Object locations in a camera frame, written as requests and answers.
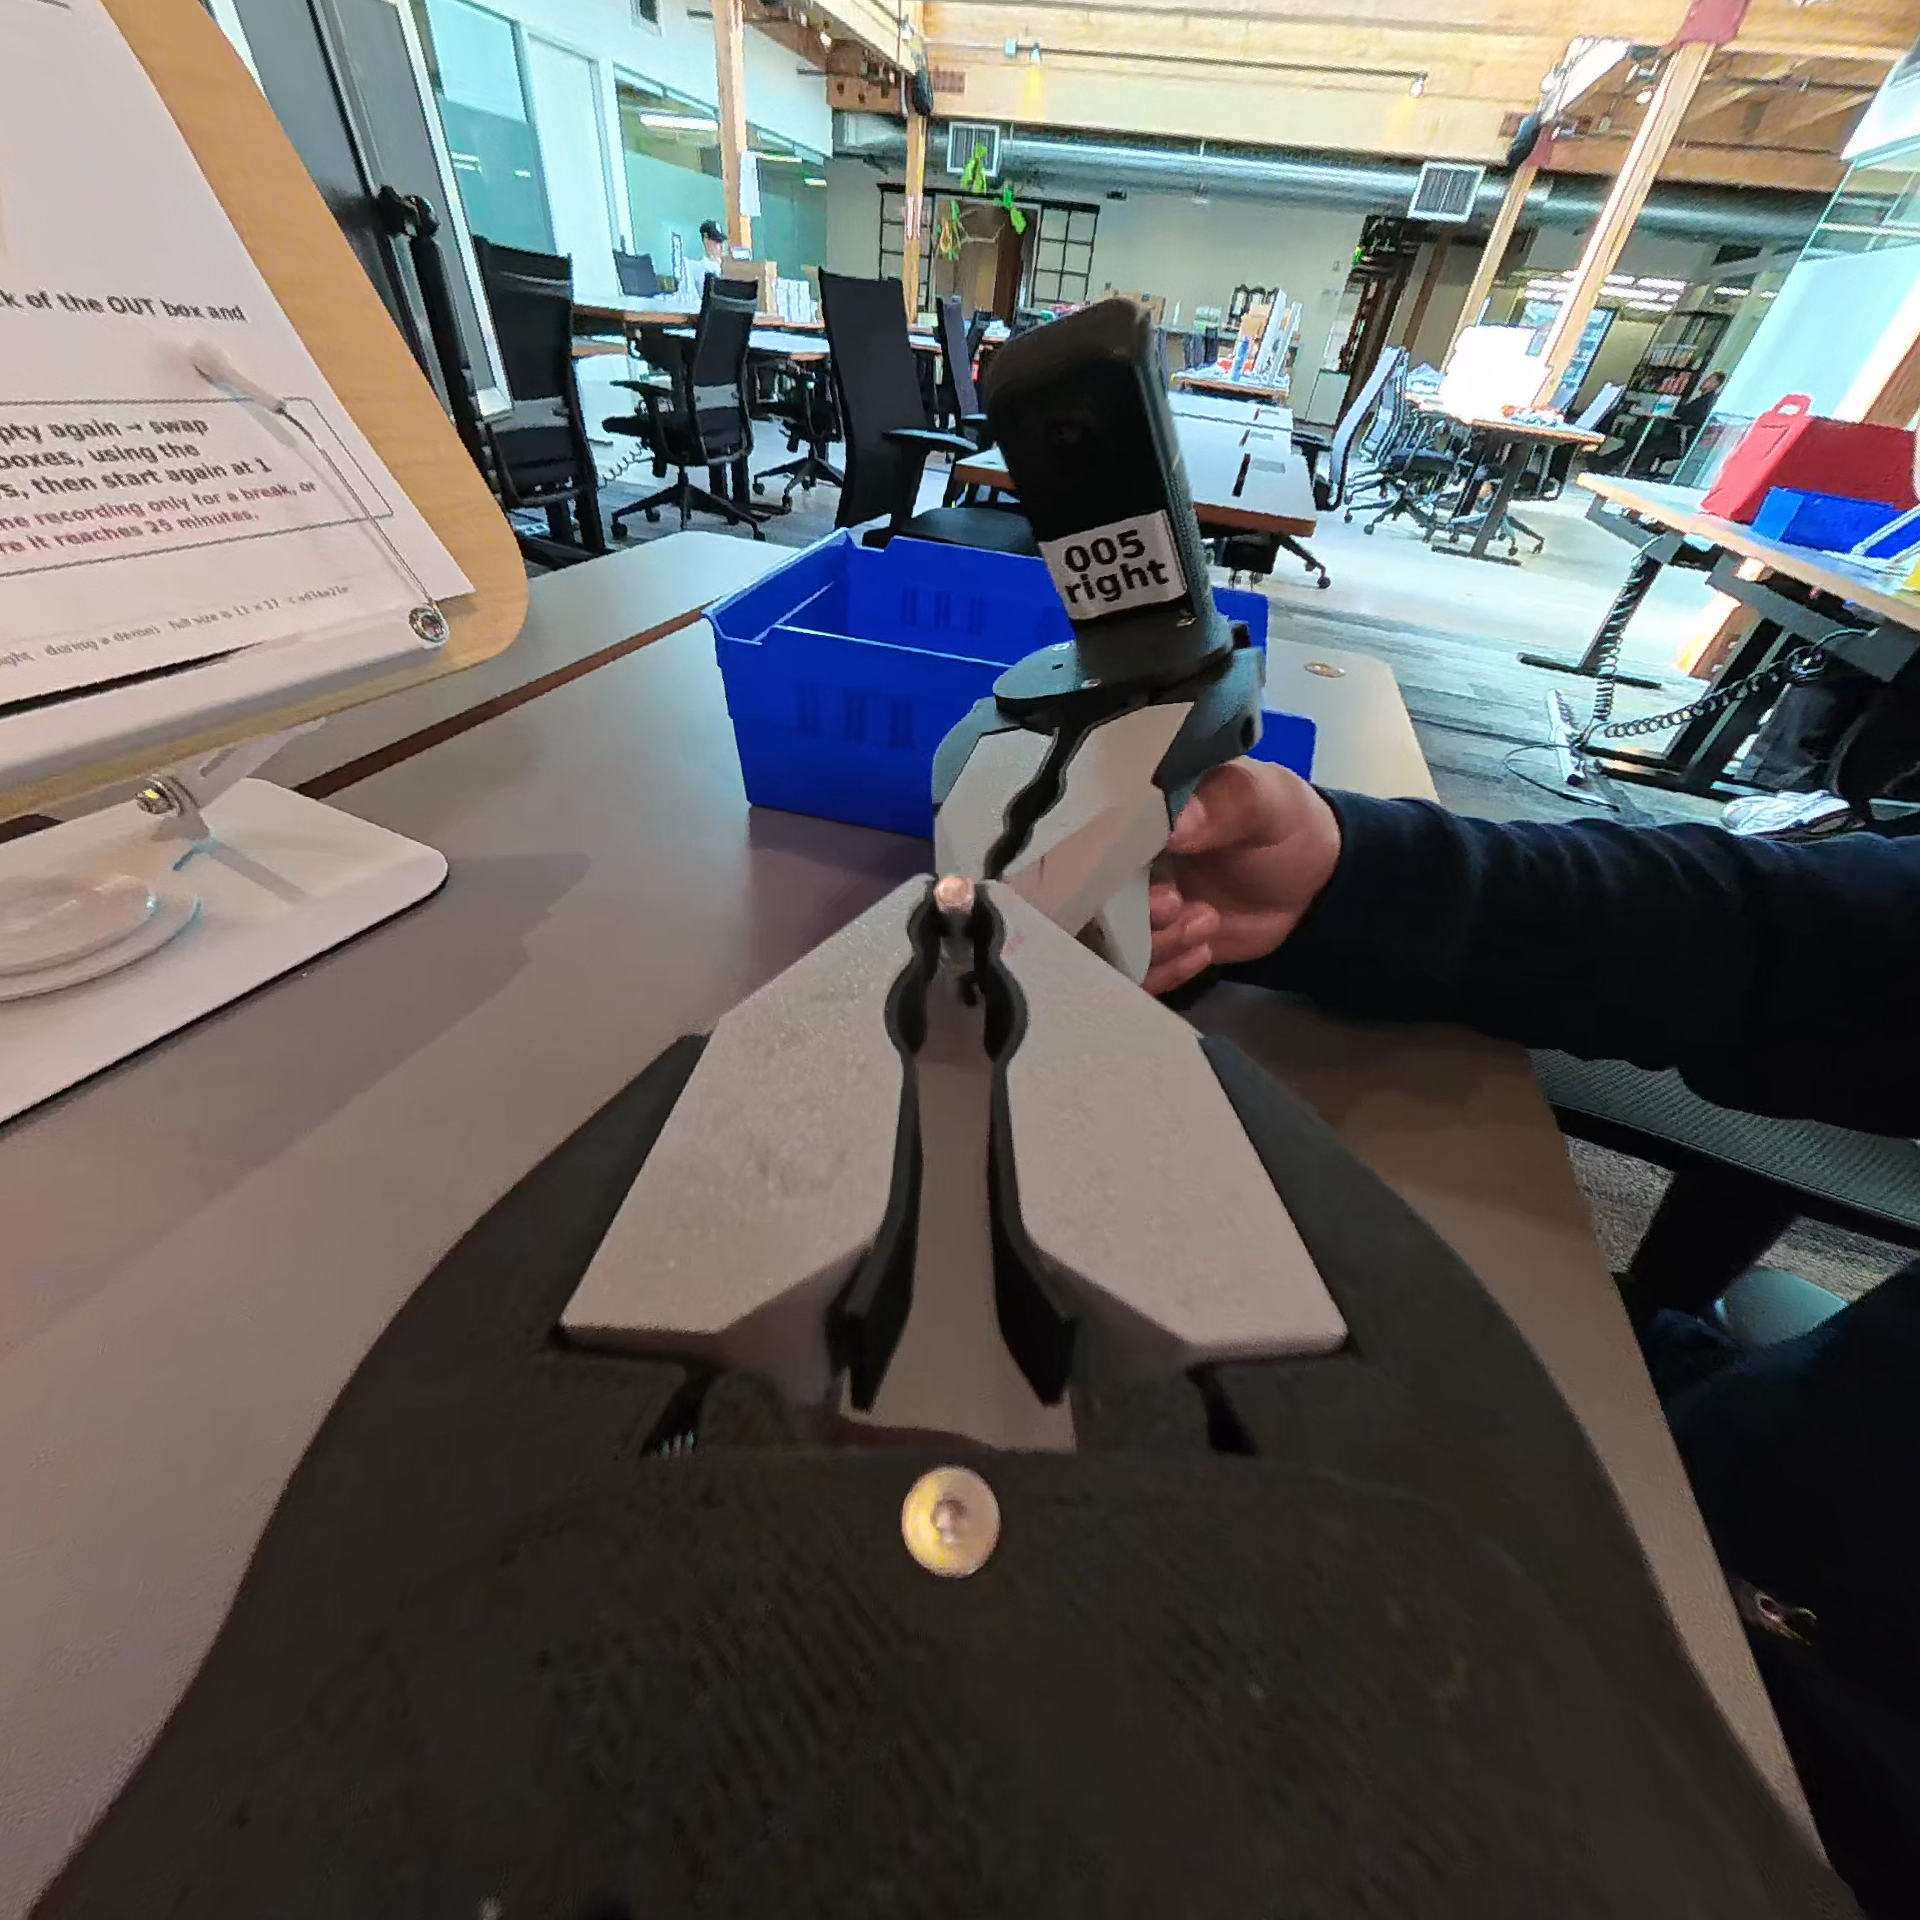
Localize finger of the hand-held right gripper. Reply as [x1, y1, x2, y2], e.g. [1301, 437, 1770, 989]
[990, 704, 1197, 985]
[930, 701, 1086, 887]

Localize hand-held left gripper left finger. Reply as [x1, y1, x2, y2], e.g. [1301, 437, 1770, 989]
[560, 878, 954, 1412]

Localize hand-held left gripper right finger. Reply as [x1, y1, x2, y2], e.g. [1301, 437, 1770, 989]
[952, 881, 1352, 1412]

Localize blue plastic bin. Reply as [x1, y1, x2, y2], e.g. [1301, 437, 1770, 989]
[701, 528, 1318, 839]

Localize person's right forearm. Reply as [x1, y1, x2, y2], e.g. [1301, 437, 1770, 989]
[1260, 783, 1920, 1150]

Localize person's right hand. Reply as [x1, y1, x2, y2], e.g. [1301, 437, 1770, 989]
[1142, 757, 1343, 993]

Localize wooden office desk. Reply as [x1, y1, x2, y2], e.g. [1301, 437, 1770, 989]
[1522, 471, 1920, 798]
[950, 405, 1320, 587]
[568, 296, 946, 496]

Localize group of black office chairs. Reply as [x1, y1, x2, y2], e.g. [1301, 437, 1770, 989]
[470, 237, 1050, 564]

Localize green hanging plant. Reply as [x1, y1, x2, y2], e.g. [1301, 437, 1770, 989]
[943, 141, 1038, 243]

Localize black mesh armchair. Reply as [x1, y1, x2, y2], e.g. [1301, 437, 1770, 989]
[1528, 1048, 1920, 1321]

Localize person's dark trousers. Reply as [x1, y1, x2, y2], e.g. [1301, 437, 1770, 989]
[1626, 1267, 1920, 1920]

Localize red box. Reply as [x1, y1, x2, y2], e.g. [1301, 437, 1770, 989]
[1698, 393, 1920, 528]

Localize small blue box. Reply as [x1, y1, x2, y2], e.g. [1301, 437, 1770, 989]
[1750, 486, 1920, 559]

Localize wooden document stand white base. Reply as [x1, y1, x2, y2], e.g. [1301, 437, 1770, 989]
[0, 0, 529, 1126]

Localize white instruction sheet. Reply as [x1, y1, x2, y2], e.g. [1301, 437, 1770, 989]
[0, 0, 472, 705]

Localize silver ventilation duct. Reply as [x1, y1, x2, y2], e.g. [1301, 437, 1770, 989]
[839, 112, 1833, 245]

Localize black coiled cable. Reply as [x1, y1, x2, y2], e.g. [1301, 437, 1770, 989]
[1590, 569, 1862, 752]

